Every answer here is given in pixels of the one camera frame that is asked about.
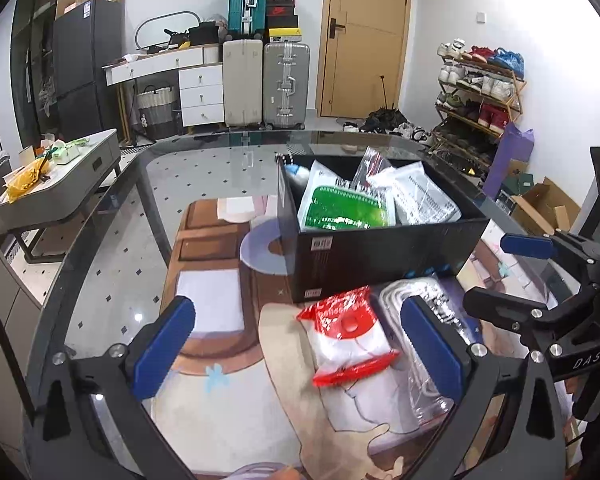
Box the bagged thin white cord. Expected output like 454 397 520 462
374 274 481 424

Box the red white balloon glue pouch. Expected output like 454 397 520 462
296 286 400 388

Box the white printed text pouch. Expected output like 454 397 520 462
367 162 462 226

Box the bagged thick white rope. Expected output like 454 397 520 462
349 145 396 189

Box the green white medicine pouch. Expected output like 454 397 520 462
297 160 396 231

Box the person's right hand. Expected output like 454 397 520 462
565 374 588 396

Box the open cardboard box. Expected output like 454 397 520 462
512 177 581 236

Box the anime printed table mat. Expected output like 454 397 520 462
149 196 581 480

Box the purple paper bag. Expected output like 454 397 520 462
482 122 534 200

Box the wooden shoe rack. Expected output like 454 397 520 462
432 38 526 180

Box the grey side cabinet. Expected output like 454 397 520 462
0 249 41 464

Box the black storage box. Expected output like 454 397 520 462
275 154 489 302

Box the pile of shoes on floor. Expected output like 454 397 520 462
342 107 432 145

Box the grey coffee table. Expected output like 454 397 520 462
0 129 121 263

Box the yellow bag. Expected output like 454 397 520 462
6 158 53 204

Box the woven laundry basket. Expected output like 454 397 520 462
137 84 178 141

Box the wooden door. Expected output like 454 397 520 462
316 0 411 118

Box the white dresser desk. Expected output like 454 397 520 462
102 44 225 128

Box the beige suitcase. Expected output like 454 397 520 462
223 39 263 127

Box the silver aluminium suitcase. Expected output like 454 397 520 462
262 42 310 129

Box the black refrigerator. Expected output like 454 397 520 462
53 0 123 141

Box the stack of shoe boxes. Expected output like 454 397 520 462
265 0 302 42

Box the teal suitcase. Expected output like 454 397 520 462
227 0 266 39

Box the oval mirror frame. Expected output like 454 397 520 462
133 10 201 51

